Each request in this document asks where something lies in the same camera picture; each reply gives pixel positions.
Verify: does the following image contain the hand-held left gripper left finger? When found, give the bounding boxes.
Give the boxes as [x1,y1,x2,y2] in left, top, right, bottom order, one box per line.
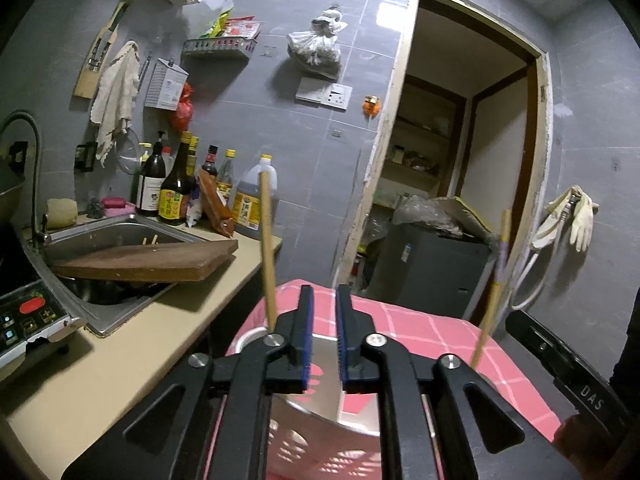
[61,284,317,480]

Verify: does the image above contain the yellow green packet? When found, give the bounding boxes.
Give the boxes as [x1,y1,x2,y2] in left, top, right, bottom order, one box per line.
[200,7,233,40]

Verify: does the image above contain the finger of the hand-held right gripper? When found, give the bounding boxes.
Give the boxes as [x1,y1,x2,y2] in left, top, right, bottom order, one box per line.
[504,309,577,382]

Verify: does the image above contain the cream rubber glove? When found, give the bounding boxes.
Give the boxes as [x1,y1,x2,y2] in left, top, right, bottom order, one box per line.
[570,187,600,253]
[531,186,576,250]

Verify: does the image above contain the black curved faucet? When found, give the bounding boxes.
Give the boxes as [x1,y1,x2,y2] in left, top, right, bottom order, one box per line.
[0,112,51,251]

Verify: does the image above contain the wooden wall knife rack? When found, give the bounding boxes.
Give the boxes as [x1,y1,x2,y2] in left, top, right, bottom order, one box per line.
[73,0,142,100]

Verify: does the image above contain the crumpled clear plastic bag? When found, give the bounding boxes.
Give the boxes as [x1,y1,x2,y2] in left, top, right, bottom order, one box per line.
[391,195,463,236]

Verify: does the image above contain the folded cardboard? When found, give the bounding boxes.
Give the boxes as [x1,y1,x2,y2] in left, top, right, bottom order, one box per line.
[440,196,501,251]

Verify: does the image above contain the pink soap dish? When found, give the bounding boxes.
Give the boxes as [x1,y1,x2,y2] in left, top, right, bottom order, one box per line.
[101,196,137,217]

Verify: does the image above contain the plastic bag of garlic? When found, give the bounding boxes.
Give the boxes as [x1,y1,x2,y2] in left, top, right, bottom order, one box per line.
[287,6,349,81]

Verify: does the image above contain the yellow sponge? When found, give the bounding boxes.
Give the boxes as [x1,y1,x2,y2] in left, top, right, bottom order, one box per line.
[46,198,80,228]

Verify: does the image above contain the white blue packet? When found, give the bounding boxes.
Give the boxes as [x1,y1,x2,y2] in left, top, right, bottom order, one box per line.
[185,195,206,228]

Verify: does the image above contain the red plastic bag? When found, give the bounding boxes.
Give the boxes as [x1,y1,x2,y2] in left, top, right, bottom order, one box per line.
[172,82,194,133]

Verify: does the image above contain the induction cooker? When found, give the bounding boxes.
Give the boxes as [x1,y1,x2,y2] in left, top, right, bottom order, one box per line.
[0,220,87,368]

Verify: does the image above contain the dark bottle with white label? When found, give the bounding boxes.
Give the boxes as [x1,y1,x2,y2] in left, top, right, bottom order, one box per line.
[136,131,168,218]

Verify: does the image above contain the brown flat packet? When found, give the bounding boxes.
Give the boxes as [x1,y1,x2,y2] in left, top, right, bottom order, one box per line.
[196,170,236,238]

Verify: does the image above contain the metal mesh strainer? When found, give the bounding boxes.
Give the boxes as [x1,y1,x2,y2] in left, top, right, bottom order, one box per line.
[116,127,143,176]

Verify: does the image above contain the metal chopstick holder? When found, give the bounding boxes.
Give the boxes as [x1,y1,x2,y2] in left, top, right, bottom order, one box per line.
[226,324,382,437]

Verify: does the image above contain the pink plastic basket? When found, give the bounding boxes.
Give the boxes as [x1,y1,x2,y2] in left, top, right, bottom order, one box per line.
[270,412,391,480]

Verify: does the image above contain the wooden chopping board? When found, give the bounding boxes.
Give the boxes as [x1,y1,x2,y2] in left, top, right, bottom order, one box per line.
[50,239,240,283]

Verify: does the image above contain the pink checked cloth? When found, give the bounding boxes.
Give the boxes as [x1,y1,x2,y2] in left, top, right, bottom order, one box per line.
[225,280,562,443]

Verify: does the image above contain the white wall socket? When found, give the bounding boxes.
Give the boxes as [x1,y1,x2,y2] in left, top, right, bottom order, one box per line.
[320,84,353,111]

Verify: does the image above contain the red seasoning packet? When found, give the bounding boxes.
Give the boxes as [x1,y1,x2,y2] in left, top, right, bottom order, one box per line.
[224,17,262,41]

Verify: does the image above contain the wooden door frame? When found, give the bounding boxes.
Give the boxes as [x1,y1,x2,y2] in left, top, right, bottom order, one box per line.
[336,0,551,321]

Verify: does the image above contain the white hose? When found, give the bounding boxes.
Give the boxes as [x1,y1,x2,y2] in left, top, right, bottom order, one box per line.
[510,200,568,311]

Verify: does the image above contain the stainless steel sink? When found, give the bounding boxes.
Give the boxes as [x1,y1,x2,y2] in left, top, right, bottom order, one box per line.
[22,212,236,338]

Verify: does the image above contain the wooden chopstick with purple band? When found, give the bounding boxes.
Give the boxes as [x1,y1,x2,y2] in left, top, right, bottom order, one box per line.
[471,209,513,370]

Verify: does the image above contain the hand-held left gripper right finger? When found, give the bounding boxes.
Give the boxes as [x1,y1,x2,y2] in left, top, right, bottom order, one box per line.
[335,284,586,480]

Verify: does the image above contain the dark soy sauce bottle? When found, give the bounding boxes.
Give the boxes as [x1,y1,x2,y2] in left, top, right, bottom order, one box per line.
[159,131,197,226]

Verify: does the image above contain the translucent white plastic bag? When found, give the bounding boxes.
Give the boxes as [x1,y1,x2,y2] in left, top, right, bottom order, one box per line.
[199,0,236,26]

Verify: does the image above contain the grey wire wall shelf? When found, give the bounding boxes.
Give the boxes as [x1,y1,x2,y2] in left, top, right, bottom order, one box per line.
[181,37,257,61]

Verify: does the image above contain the clear bottle with yellow cap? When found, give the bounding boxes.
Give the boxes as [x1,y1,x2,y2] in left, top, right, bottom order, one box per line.
[216,149,238,211]

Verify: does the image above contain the cream hanging towel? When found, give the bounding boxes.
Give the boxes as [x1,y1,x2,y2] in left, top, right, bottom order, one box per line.
[90,40,142,168]

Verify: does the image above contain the large cooking oil jug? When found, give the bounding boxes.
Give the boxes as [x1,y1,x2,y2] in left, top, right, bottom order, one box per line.
[232,154,278,241]

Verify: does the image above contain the metal box grater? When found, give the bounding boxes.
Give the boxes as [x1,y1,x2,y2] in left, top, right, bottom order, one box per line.
[144,56,190,111]

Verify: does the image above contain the wooden storage shelf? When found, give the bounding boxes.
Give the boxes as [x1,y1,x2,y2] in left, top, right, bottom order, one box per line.
[372,75,468,206]

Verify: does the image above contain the black wall hook holder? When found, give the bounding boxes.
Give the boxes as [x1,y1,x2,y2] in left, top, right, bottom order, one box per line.
[75,141,99,173]

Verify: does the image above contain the person's right hand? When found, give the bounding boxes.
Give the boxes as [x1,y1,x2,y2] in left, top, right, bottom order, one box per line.
[551,412,610,480]

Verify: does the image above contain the plain wooden chopstick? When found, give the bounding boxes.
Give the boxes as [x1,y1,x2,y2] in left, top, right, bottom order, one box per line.
[259,171,279,335]

